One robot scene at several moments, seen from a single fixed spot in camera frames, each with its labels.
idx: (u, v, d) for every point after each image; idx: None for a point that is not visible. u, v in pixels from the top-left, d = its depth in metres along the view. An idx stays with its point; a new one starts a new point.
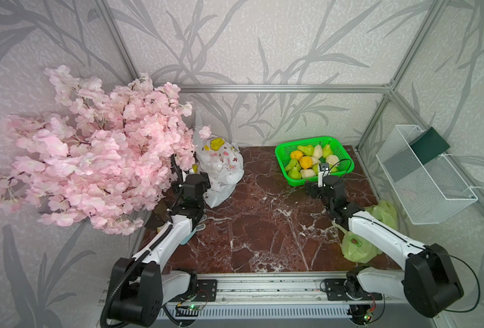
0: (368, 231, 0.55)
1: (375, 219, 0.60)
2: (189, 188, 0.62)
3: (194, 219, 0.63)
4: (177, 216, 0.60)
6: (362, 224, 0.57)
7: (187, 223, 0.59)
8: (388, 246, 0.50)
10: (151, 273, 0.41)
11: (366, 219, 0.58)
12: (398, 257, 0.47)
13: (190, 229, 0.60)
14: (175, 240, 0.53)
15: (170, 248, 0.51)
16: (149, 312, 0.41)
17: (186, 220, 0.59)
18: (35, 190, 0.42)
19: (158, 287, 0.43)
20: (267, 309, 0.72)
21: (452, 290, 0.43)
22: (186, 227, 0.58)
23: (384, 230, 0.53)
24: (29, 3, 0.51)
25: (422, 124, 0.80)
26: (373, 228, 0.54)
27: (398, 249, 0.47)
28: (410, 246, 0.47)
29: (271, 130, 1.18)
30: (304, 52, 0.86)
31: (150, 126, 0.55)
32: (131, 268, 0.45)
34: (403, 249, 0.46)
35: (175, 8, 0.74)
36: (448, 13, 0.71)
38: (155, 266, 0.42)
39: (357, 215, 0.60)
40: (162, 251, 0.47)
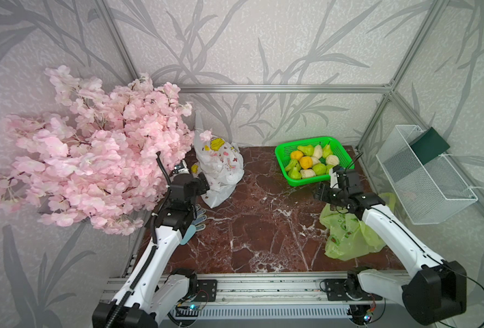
0: (382, 228, 0.52)
1: (394, 216, 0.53)
2: (178, 189, 0.55)
3: (183, 225, 0.56)
4: (163, 227, 0.53)
6: (379, 220, 0.53)
7: (174, 236, 0.52)
8: (401, 251, 0.47)
10: (135, 319, 0.38)
11: (383, 214, 0.54)
12: (409, 264, 0.44)
13: (179, 239, 0.54)
14: (163, 260, 0.48)
15: (158, 271, 0.47)
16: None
17: (171, 233, 0.52)
18: (35, 190, 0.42)
19: (149, 321, 0.41)
20: (267, 309, 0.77)
21: (454, 307, 0.42)
22: (175, 240, 0.52)
23: (402, 233, 0.49)
24: (29, 3, 0.51)
25: (422, 124, 0.80)
26: (391, 227, 0.50)
27: (413, 257, 0.44)
28: (427, 256, 0.44)
29: (271, 130, 1.18)
30: (304, 52, 0.86)
31: (149, 126, 0.55)
32: (111, 320, 0.42)
34: (419, 259, 0.43)
35: (175, 8, 0.74)
36: (448, 13, 0.71)
38: (138, 312, 0.38)
39: (374, 208, 0.56)
40: (146, 286, 0.42)
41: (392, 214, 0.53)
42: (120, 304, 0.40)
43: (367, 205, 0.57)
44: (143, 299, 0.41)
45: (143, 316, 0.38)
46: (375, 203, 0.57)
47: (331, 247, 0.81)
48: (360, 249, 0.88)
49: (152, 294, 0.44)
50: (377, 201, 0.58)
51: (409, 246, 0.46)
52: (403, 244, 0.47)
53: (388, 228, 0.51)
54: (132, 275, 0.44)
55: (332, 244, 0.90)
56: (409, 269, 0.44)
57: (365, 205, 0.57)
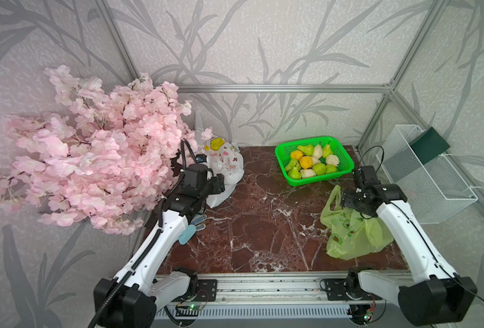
0: (397, 227, 0.48)
1: (413, 217, 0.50)
2: (190, 175, 0.56)
3: (190, 212, 0.54)
4: (170, 212, 0.52)
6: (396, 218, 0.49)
7: (180, 222, 0.51)
8: (411, 253, 0.44)
10: (133, 300, 0.38)
11: (401, 214, 0.49)
12: (416, 268, 0.42)
13: (185, 225, 0.54)
14: (167, 244, 0.48)
15: (162, 255, 0.47)
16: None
17: (178, 217, 0.51)
18: (35, 190, 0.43)
19: (146, 303, 0.41)
20: (267, 309, 0.72)
21: (450, 316, 0.41)
22: (180, 225, 0.51)
23: (418, 236, 0.45)
24: (29, 3, 0.51)
25: (422, 124, 0.80)
26: (407, 228, 0.47)
27: (423, 263, 0.42)
28: (439, 267, 0.41)
29: (271, 130, 1.18)
30: (304, 52, 0.86)
31: (150, 126, 0.55)
32: (110, 296, 0.42)
34: (429, 267, 0.41)
35: (175, 8, 0.74)
36: (449, 13, 0.70)
38: (136, 292, 0.39)
39: (394, 203, 0.51)
40: (147, 268, 0.42)
41: (411, 216, 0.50)
42: (120, 281, 0.40)
43: (386, 197, 0.52)
44: (143, 280, 0.41)
45: (140, 298, 0.38)
46: (394, 196, 0.52)
47: (333, 246, 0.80)
48: (360, 249, 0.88)
49: (153, 277, 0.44)
50: (399, 195, 0.53)
51: (423, 251, 0.43)
52: (415, 247, 0.44)
53: (403, 228, 0.47)
54: (136, 255, 0.44)
55: (334, 242, 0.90)
56: (414, 273, 0.43)
57: (383, 195, 0.53)
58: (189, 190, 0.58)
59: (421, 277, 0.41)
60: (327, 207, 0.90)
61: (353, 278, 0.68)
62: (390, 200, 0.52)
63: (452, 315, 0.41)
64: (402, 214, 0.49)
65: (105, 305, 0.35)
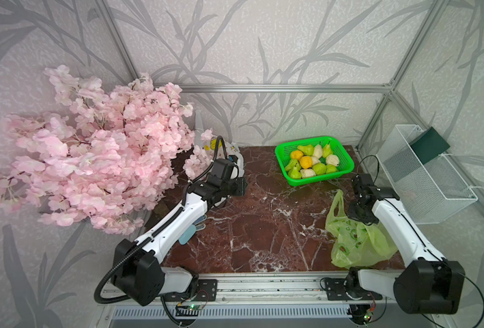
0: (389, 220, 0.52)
1: (404, 212, 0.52)
2: (219, 166, 0.60)
3: (211, 200, 0.57)
4: (193, 194, 0.55)
6: (387, 211, 0.53)
7: (201, 205, 0.54)
8: (401, 242, 0.47)
10: (147, 265, 0.40)
11: (394, 208, 0.53)
12: (407, 255, 0.45)
13: (205, 210, 0.57)
14: (186, 223, 0.51)
15: (179, 231, 0.49)
16: (145, 295, 0.41)
17: (200, 201, 0.54)
18: (35, 190, 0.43)
19: (155, 272, 0.42)
20: (267, 309, 0.72)
21: (445, 303, 0.42)
22: (201, 208, 0.54)
23: (408, 226, 0.49)
24: (29, 3, 0.51)
25: (422, 124, 0.80)
26: (397, 218, 0.51)
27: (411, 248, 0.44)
28: (427, 251, 0.43)
29: (271, 130, 1.18)
30: (304, 52, 0.86)
31: (151, 126, 0.55)
32: (127, 256, 0.44)
34: (418, 251, 0.44)
35: (175, 8, 0.74)
36: (449, 13, 0.70)
38: (151, 258, 0.41)
39: (387, 200, 0.56)
40: (164, 240, 0.45)
41: (403, 210, 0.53)
42: (139, 244, 0.43)
43: (379, 194, 0.58)
44: (159, 249, 0.43)
45: (153, 264, 0.40)
46: (388, 195, 0.57)
47: (339, 255, 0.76)
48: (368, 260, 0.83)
49: (168, 249, 0.47)
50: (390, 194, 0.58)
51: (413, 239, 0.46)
52: (405, 235, 0.47)
53: (393, 219, 0.51)
54: (156, 225, 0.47)
55: (340, 251, 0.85)
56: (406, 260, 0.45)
57: (376, 192, 0.58)
58: (214, 180, 0.62)
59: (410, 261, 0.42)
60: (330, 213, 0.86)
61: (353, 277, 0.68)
62: (384, 198, 0.56)
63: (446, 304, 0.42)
64: (393, 208, 0.53)
65: (121, 263, 0.41)
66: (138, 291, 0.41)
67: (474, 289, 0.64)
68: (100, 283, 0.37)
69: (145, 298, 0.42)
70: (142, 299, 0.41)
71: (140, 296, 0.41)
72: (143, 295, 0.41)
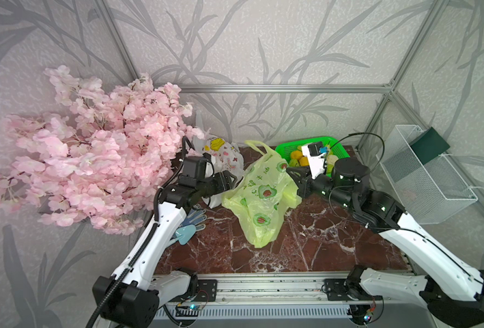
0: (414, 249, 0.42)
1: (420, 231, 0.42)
2: (190, 165, 0.55)
3: (188, 203, 0.52)
4: (166, 203, 0.50)
6: (411, 242, 0.41)
7: (177, 213, 0.49)
8: (439, 272, 0.41)
10: (133, 297, 0.37)
11: (414, 233, 0.42)
12: (453, 288, 0.40)
13: (182, 216, 0.51)
14: (164, 238, 0.46)
15: (160, 247, 0.45)
16: (142, 320, 0.40)
17: (174, 210, 0.49)
18: (35, 190, 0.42)
19: (146, 298, 0.40)
20: (267, 309, 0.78)
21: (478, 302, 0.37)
22: (178, 216, 0.49)
23: (436, 252, 0.40)
24: (29, 3, 0.51)
25: (422, 125, 0.80)
26: (425, 249, 0.41)
27: (462, 285, 0.38)
28: (472, 280, 0.39)
29: (271, 130, 1.18)
30: (304, 52, 0.86)
31: (151, 126, 0.55)
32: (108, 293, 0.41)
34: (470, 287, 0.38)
35: (175, 8, 0.74)
36: (448, 14, 0.71)
38: (135, 290, 0.38)
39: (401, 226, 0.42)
40: (145, 264, 0.41)
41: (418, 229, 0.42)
42: (119, 279, 0.39)
43: (387, 219, 0.42)
44: (141, 277, 0.40)
45: (140, 295, 0.38)
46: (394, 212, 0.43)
47: (258, 230, 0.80)
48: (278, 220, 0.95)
49: (151, 270, 0.43)
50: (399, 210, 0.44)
51: (452, 269, 0.40)
52: (446, 269, 0.39)
53: (422, 250, 0.41)
54: (133, 251, 0.43)
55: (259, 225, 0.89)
56: (451, 291, 0.40)
57: (386, 218, 0.42)
58: (186, 181, 0.57)
59: (463, 296, 0.39)
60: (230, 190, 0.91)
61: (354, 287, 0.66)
62: (394, 222, 0.42)
63: None
64: (415, 235, 0.41)
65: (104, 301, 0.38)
66: (134, 320, 0.39)
67: None
68: None
69: (142, 324, 0.41)
70: (140, 324, 0.40)
71: (137, 324, 0.39)
72: (139, 322, 0.40)
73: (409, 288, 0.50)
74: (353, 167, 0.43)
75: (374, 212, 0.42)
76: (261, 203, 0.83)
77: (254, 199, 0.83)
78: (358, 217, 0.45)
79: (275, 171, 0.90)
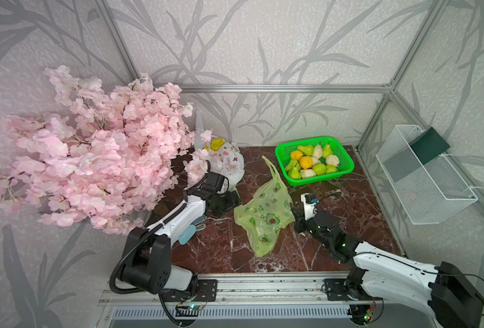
0: (375, 264, 0.54)
1: (377, 249, 0.56)
2: (213, 175, 0.70)
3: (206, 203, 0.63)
4: (194, 196, 0.61)
6: (368, 260, 0.55)
7: (200, 204, 0.59)
8: (401, 277, 0.50)
10: (162, 245, 0.43)
11: (369, 252, 0.56)
12: (417, 287, 0.47)
13: (201, 212, 0.61)
14: (187, 216, 0.54)
15: (183, 223, 0.53)
16: (156, 281, 0.43)
17: (200, 200, 0.60)
18: (35, 190, 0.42)
19: (166, 258, 0.45)
20: (267, 309, 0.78)
21: (479, 304, 0.44)
22: (199, 207, 0.60)
23: (392, 261, 0.52)
24: (29, 3, 0.51)
25: (422, 124, 0.80)
26: (381, 261, 0.53)
27: (416, 281, 0.46)
28: (425, 273, 0.46)
29: (271, 130, 1.18)
30: (304, 52, 0.86)
31: (151, 126, 0.55)
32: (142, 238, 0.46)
34: (422, 280, 0.45)
35: (175, 8, 0.74)
36: (449, 14, 0.70)
38: (164, 240, 0.45)
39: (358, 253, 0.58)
40: (174, 226, 0.49)
41: (374, 248, 0.57)
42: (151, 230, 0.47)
43: (353, 253, 0.58)
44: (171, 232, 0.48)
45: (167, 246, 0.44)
46: (355, 244, 0.60)
47: (261, 246, 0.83)
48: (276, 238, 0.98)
49: (175, 236, 0.50)
50: (357, 243, 0.60)
51: (405, 270, 0.49)
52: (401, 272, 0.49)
53: (380, 264, 0.53)
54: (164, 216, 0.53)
55: (263, 242, 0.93)
56: (421, 292, 0.47)
57: (351, 254, 0.59)
58: (208, 188, 0.69)
59: (428, 293, 0.45)
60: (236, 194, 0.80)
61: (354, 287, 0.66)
62: (354, 251, 0.59)
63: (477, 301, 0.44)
64: (369, 253, 0.56)
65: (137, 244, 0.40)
66: (151, 276, 0.42)
67: None
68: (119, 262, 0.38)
69: (155, 285, 0.43)
70: (153, 285, 0.42)
71: (153, 283, 0.42)
72: (154, 283, 0.42)
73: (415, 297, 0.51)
74: (327, 219, 0.62)
75: (343, 251, 0.60)
76: (266, 225, 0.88)
77: (260, 221, 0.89)
78: (334, 255, 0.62)
79: (284, 197, 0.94)
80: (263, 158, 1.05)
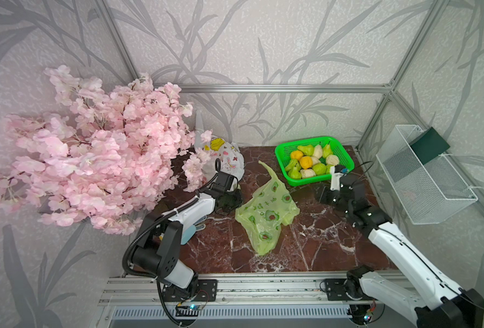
0: (392, 250, 0.49)
1: (404, 239, 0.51)
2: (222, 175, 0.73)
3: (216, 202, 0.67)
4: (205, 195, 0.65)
6: (388, 242, 0.50)
7: (209, 201, 0.63)
8: (414, 275, 0.45)
10: (175, 230, 0.46)
11: (392, 236, 0.51)
12: (424, 290, 0.43)
13: (209, 210, 0.64)
14: (197, 212, 0.57)
15: (192, 216, 0.55)
16: (164, 265, 0.44)
17: (209, 198, 0.64)
18: (35, 190, 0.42)
19: (175, 244, 0.46)
20: (267, 309, 0.72)
21: None
22: (208, 204, 0.62)
23: (412, 255, 0.47)
24: (29, 3, 0.51)
25: (422, 124, 0.80)
26: (403, 251, 0.48)
27: (430, 287, 0.42)
28: (446, 287, 0.42)
29: (271, 130, 1.18)
30: (304, 52, 0.86)
31: (151, 126, 0.55)
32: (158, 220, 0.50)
34: (437, 290, 0.41)
35: (175, 8, 0.74)
36: (449, 13, 0.70)
38: (177, 225, 0.47)
39: (381, 229, 0.53)
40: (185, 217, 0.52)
41: (401, 236, 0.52)
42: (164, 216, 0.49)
43: (375, 225, 0.54)
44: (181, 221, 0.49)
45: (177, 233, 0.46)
46: (381, 220, 0.55)
47: (262, 244, 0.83)
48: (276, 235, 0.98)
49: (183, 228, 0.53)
50: (383, 219, 0.55)
51: (422, 272, 0.44)
52: (416, 270, 0.45)
53: (399, 252, 0.48)
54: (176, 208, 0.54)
55: (263, 240, 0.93)
56: (426, 297, 0.43)
57: (371, 225, 0.54)
58: (218, 187, 0.73)
59: (433, 301, 0.41)
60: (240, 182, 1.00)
61: (353, 281, 0.67)
62: (377, 225, 0.54)
63: None
64: (393, 238, 0.51)
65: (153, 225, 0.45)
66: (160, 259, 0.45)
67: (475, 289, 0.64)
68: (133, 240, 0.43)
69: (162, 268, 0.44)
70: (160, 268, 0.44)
71: (160, 266, 0.44)
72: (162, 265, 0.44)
73: (408, 301, 0.50)
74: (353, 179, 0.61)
75: (363, 217, 0.56)
76: (266, 221, 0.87)
77: (260, 219, 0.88)
78: (351, 219, 0.58)
79: (282, 193, 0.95)
80: (264, 162, 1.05)
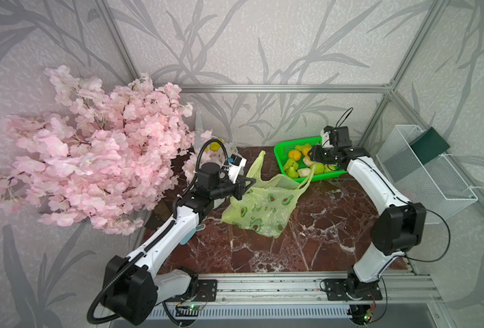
0: (363, 175, 0.57)
1: (375, 167, 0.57)
2: (203, 177, 0.57)
3: (203, 212, 0.58)
4: (184, 207, 0.56)
6: (361, 169, 0.58)
7: (192, 217, 0.54)
8: (375, 193, 0.53)
10: (142, 279, 0.39)
11: (367, 165, 0.58)
12: (379, 203, 0.51)
13: (196, 223, 0.57)
14: (177, 237, 0.50)
15: (172, 245, 0.49)
16: (138, 313, 0.41)
17: (192, 213, 0.54)
18: (35, 190, 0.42)
19: (150, 288, 0.42)
20: (267, 309, 0.72)
21: (411, 239, 0.50)
22: (192, 221, 0.54)
23: (379, 178, 0.55)
24: (29, 3, 0.51)
25: (422, 124, 0.80)
26: (371, 174, 0.56)
27: (384, 199, 0.50)
28: (396, 198, 0.50)
29: (271, 130, 1.18)
30: (304, 52, 0.86)
31: (151, 126, 0.55)
32: (120, 272, 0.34)
34: (388, 199, 0.50)
35: (175, 8, 0.74)
36: (448, 13, 0.71)
38: (145, 272, 0.41)
39: (360, 159, 0.60)
40: (158, 253, 0.45)
41: (375, 166, 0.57)
42: (131, 261, 0.42)
43: (352, 157, 0.61)
44: (152, 264, 0.43)
45: (148, 280, 0.40)
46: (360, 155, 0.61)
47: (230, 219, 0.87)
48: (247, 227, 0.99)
49: (160, 264, 0.46)
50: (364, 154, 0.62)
51: (382, 188, 0.52)
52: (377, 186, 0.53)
53: (368, 176, 0.56)
54: (149, 239, 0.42)
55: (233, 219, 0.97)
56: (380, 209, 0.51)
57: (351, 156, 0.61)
58: (203, 190, 0.60)
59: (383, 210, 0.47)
60: (254, 162, 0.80)
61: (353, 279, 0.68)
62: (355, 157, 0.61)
63: (411, 238, 0.50)
64: (366, 166, 0.58)
65: (112, 281, 0.40)
66: (132, 310, 0.40)
67: (475, 289, 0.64)
68: (91, 305, 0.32)
69: (138, 318, 0.41)
70: (136, 318, 0.40)
71: (134, 316, 0.40)
72: (136, 316, 0.40)
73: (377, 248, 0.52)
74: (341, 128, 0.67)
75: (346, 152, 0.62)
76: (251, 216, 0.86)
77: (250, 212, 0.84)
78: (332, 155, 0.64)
79: (283, 212, 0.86)
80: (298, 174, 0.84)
